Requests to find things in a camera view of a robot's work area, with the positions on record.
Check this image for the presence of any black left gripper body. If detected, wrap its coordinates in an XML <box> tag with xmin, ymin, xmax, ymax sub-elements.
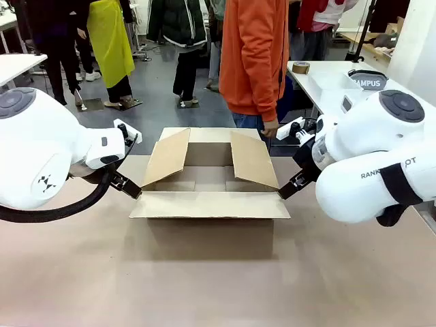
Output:
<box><xmin>67</xmin><ymin>162</ymin><xmax>115</xmax><ymax>183</ymax></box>

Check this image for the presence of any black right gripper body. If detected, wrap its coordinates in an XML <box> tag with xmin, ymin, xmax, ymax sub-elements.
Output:
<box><xmin>292</xmin><ymin>136</ymin><xmax>323</xmax><ymax>178</ymax></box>

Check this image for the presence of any brown cardboard box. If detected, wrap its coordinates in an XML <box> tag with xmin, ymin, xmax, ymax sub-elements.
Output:
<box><xmin>128</xmin><ymin>127</ymin><xmax>292</xmax><ymax>260</ymax></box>

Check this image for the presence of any person's left forearm orange sleeve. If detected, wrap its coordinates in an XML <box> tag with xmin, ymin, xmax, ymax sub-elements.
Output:
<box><xmin>257</xmin><ymin>57</ymin><xmax>286</xmax><ymax>123</ymax></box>

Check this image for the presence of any small open background cardboard box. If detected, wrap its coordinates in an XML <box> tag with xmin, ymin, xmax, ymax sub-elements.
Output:
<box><xmin>386</xmin><ymin>16</ymin><xmax>405</xmax><ymax>35</ymax></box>

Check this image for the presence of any person's left hand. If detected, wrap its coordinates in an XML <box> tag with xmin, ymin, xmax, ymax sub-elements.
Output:
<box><xmin>260</xmin><ymin>119</ymin><xmax>281</xmax><ymax>139</ymax></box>

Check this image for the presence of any dark blue chair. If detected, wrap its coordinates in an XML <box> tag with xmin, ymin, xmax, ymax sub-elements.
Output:
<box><xmin>276</xmin><ymin>75</ymin><xmax>315</xmax><ymax>124</ymax></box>

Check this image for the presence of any white rounded corner table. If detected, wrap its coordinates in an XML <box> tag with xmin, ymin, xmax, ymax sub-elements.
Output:
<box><xmin>285</xmin><ymin>60</ymin><xmax>391</xmax><ymax>120</ymax></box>

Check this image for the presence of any white plastic tray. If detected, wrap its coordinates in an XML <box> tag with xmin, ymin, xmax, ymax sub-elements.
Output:
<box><xmin>307</xmin><ymin>70</ymin><xmax>364</xmax><ymax>113</ymax></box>

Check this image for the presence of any black bag with white lettering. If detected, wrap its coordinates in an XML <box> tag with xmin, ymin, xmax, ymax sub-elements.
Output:
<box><xmin>347</xmin><ymin>68</ymin><xmax>390</xmax><ymax>91</ymax></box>

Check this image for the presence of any person in orange hoodie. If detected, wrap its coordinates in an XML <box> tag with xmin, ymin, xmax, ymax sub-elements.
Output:
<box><xmin>218</xmin><ymin>0</ymin><xmax>291</xmax><ymax>137</ymax></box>

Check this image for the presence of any wooden background table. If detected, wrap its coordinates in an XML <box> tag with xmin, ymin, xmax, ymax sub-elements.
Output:
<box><xmin>335</xmin><ymin>30</ymin><xmax>396</xmax><ymax>63</ymax></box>

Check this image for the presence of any white side table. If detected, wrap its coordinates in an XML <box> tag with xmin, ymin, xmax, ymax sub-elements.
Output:
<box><xmin>0</xmin><ymin>53</ymin><xmax>48</xmax><ymax>90</ymax></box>

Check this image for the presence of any person in yellow apron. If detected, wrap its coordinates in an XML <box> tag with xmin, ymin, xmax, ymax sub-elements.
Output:
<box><xmin>85</xmin><ymin>0</ymin><xmax>136</xmax><ymax>110</ymax></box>

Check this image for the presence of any person in black clothes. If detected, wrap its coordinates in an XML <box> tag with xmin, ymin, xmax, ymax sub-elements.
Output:
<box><xmin>24</xmin><ymin>0</ymin><xmax>84</xmax><ymax>107</ymax></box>

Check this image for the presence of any person in red white top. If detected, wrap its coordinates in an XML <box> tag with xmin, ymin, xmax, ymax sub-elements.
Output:
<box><xmin>295</xmin><ymin>0</ymin><xmax>357</xmax><ymax>63</ymax></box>

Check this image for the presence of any black tripod pole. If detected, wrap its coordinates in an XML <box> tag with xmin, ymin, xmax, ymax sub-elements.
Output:
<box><xmin>345</xmin><ymin>0</ymin><xmax>377</xmax><ymax>64</ymax></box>

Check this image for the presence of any person in grey trousers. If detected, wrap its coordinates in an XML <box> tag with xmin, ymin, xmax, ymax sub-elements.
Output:
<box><xmin>205</xmin><ymin>0</ymin><xmax>226</xmax><ymax>92</ymax></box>

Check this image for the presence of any person in dark striped jacket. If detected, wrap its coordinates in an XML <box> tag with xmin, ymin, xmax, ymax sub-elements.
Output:
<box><xmin>146</xmin><ymin>0</ymin><xmax>209</xmax><ymax>107</ymax></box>

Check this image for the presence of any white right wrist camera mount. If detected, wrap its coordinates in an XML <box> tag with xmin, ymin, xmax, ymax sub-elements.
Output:
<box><xmin>275</xmin><ymin>116</ymin><xmax>316</xmax><ymax>144</ymax></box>

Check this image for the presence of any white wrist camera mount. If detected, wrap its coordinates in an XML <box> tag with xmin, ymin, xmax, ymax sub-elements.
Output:
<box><xmin>275</xmin><ymin>116</ymin><xmax>316</xmax><ymax>144</ymax></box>
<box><xmin>113</xmin><ymin>118</ymin><xmax>142</xmax><ymax>146</ymax></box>

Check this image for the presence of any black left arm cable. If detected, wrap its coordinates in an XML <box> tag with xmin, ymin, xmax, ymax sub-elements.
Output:
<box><xmin>0</xmin><ymin>162</ymin><xmax>119</xmax><ymax>224</ymax></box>

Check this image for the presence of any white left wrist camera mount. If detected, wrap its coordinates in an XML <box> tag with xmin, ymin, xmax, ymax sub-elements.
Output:
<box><xmin>113</xmin><ymin>118</ymin><xmax>142</xmax><ymax>146</ymax></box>

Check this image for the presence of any black right arm cable strap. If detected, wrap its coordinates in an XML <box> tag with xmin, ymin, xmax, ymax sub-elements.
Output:
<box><xmin>375</xmin><ymin>162</ymin><xmax>425</xmax><ymax>228</ymax></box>

